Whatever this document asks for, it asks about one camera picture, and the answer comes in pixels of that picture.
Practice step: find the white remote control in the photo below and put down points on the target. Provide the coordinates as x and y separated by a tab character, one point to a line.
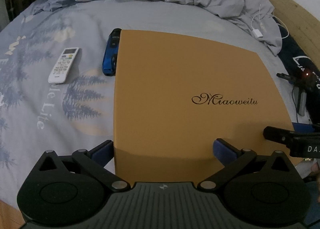
63	65

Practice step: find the black tripod camera device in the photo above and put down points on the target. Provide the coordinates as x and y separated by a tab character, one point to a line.
301	104

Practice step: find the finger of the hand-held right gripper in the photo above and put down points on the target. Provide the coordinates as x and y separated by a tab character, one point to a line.
277	135
303	127

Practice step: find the blue handheld device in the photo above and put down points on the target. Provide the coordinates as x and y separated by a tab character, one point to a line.
108	54

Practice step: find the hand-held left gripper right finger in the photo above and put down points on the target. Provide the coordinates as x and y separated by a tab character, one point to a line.
223	152

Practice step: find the orange cardboard box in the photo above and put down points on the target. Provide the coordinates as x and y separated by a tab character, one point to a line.
187	74

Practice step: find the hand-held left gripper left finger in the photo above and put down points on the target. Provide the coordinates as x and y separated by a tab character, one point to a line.
102	152

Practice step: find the dark blue printed pillow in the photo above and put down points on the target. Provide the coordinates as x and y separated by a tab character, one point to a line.
297	54

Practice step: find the wooden headboard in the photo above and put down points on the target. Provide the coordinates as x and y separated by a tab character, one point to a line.
300	19

